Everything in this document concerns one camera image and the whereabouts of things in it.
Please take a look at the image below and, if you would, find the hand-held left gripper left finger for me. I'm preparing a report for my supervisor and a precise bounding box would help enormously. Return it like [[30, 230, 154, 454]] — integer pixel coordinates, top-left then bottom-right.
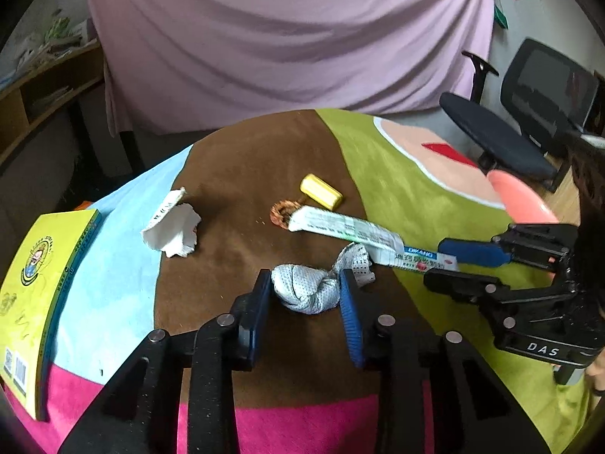
[[57, 269, 272, 454]]

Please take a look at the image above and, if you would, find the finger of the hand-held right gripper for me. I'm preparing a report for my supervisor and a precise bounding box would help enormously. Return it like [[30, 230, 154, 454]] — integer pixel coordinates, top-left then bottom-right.
[[424, 269, 568, 336], [437, 222, 580, 270]]

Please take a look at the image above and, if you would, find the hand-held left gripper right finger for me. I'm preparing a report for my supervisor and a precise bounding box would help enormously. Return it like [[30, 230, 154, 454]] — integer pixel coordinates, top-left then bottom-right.
[[339, 269, 544, 454]]

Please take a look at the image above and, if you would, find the grey mesh cloth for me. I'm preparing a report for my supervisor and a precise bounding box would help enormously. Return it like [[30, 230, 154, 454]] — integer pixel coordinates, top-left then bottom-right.
[[271, 242, 376, 315]]

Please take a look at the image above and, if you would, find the pink plastic bin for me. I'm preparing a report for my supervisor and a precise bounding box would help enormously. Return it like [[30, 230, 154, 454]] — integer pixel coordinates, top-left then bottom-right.
[[487, 170, 561, 275]]

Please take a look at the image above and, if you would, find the white green toothpaste tube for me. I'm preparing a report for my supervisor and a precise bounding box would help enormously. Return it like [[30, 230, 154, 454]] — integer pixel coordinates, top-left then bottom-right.
[[288, 205, 460, 274]]

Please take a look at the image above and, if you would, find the brown ring snack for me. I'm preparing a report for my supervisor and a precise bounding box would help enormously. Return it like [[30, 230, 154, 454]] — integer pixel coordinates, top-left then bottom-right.
[[269, 201, 299, 229]]

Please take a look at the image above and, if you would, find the white paper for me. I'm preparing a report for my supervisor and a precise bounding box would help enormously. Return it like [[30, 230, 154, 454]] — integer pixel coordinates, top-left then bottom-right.
[[142, 188, 202, 259]]

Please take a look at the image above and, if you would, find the yellow cylinder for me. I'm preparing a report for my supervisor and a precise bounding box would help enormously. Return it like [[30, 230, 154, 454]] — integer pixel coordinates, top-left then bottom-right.
[[300, 174, 343, 210]]

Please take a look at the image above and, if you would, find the person's right forearm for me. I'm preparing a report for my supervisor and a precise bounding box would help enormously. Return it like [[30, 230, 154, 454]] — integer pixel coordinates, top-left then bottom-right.
[[583, 364, 605, 405]]

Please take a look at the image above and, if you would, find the black office chair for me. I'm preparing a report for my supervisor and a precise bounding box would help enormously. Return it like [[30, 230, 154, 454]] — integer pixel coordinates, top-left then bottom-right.
[[439, 38, 599, 194]]

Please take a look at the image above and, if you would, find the multicoloured patchwork blanket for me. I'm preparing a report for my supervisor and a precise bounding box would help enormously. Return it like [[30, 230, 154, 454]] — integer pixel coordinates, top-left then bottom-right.
[[0, 109, 596, 454]]

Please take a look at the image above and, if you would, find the yellow book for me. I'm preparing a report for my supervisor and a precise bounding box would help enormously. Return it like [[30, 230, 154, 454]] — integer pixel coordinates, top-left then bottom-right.
[[0, 208, 102, 421]]

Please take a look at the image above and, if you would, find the pink hanging sheet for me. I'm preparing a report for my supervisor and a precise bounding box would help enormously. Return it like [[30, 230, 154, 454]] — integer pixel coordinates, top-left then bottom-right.
[[84, 0, 495, 135]]

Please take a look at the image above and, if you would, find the stack of shelved papers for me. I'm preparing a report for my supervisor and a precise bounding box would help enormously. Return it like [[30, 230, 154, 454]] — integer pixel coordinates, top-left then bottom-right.
[[31, 86, 74, 114]]

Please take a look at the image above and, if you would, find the wooden desk shelf unit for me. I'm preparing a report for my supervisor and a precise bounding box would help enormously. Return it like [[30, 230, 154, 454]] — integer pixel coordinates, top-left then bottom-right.
[[0, 38, 143, 199]]

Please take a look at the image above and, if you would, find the pile of papers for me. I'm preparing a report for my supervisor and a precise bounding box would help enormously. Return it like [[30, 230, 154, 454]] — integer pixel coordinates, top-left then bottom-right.
[[0, 9, 98, 90]]

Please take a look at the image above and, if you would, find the green artificial plant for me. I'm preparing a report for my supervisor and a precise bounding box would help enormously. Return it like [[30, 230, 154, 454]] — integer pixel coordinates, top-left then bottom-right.
[[45, 14, 76, 41]]

